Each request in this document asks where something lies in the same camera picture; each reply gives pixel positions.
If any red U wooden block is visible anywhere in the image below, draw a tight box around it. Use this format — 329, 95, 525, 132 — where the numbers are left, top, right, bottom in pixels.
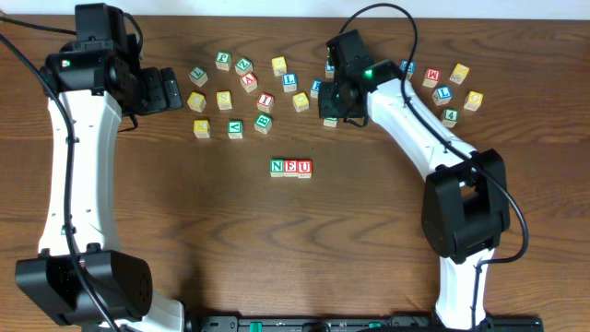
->
297, 160, 313, 178

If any red M wooden block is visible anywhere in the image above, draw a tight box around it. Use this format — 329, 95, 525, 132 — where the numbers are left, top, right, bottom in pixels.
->
422, 68, 441, 88

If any yellow C wooden block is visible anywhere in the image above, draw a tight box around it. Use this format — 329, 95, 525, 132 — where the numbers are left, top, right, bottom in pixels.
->
187, 92, 207, 113

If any blue D block right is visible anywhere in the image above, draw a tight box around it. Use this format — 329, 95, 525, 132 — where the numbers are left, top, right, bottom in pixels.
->
400, 59, 416, 80

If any yellow G block right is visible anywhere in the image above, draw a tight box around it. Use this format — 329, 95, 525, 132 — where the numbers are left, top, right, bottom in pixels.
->
464, 90, 483, 112

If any yellow 6 wooden block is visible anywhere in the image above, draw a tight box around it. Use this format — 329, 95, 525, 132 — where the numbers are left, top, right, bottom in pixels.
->
271, 56, 288, 77

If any green Z wooden block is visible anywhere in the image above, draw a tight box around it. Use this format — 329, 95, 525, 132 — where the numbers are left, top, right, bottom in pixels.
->
235, 57, 254, 76

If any green B wooden block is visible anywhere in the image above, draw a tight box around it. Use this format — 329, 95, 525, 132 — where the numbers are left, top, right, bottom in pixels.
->
254, 113, 273, 135

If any green N wooden block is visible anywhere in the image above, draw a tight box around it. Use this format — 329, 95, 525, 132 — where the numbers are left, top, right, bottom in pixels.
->
269, 159, 285, 177

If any blue 2 wooden block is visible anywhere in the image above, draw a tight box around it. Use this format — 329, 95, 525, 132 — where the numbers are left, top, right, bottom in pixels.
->
324, 62, 335, 78

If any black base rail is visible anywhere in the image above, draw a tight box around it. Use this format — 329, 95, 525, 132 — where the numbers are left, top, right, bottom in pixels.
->
186, 314, 545, 332

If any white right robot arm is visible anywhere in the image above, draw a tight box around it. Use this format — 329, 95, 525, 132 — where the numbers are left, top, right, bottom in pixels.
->
318, 60, 510, 330

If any red E wooden block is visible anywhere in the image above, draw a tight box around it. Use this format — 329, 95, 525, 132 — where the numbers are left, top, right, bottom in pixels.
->
283, 160, 298, 177

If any yellow S wooden block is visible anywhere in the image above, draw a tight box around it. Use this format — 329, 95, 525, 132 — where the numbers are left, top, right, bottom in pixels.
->
216, 90, 232, 111

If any green R wooden block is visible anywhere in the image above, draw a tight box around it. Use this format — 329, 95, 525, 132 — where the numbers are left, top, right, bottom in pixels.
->
324, 118, 338, 127

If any blue P wooden block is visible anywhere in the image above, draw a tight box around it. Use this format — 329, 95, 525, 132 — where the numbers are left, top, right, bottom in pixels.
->
310, 79, 322, 99

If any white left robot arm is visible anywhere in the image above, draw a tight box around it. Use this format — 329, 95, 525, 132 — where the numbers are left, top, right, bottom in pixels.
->
15, 50, 194, 331

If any green 7 wooden block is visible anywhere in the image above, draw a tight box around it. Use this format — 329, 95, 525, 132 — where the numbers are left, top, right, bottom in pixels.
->
188, 66, 208, 87

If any yellow K wooden block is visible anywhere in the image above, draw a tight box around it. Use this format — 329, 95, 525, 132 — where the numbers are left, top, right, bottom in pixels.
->
193, 119, 211, 138

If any red A wooden block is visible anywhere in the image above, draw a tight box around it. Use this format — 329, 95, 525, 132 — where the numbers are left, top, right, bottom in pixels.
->
240, 72, 258, 92

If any green J wooden block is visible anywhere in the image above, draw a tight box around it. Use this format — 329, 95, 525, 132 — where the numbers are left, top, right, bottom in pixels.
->
215, 51, 231, 71

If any blue L block right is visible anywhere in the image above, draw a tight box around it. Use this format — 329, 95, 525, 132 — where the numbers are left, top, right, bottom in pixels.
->
432, 86, 453, 106

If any green 4 wooden block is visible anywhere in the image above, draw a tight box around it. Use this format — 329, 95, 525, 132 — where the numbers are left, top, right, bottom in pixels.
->
441, 108, 459, 128

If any red I wooden block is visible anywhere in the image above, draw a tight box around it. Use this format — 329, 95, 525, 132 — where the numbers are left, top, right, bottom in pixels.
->
256, 93, 275, 113

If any blue L wooden block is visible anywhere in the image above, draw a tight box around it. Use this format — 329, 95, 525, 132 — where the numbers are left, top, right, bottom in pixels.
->
282, 73, 298, 92

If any yellow block far right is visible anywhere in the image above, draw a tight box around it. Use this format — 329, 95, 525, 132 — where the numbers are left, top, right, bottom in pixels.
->
449, 63, 470, 85

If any green V wooden block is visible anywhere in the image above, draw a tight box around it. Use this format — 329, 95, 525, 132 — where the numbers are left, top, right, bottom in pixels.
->
228, 120, 243, 139

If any yellow Q wooden block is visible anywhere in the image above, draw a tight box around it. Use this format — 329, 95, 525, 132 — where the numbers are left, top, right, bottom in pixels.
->
292, 92, 310, 113

